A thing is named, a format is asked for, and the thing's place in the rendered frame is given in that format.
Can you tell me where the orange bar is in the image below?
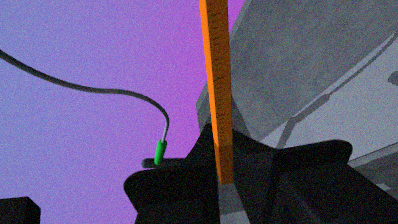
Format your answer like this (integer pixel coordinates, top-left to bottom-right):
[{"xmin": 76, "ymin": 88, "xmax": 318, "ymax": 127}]
[{"xmin": 199, "ymin": 0, "xmax": 234, "ymax": 186}]

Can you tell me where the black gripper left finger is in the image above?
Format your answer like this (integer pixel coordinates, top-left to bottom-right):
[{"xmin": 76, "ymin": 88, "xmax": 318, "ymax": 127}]
[{"xmin": 123, "ymin": 123, "xmax": 220, "ymax": 224}]

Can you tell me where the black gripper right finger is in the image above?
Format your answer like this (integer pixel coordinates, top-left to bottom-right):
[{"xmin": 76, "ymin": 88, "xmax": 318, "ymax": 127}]
[{"xmin": 233, "ymin": 129, "xmax": 353, "ymax": 224}]

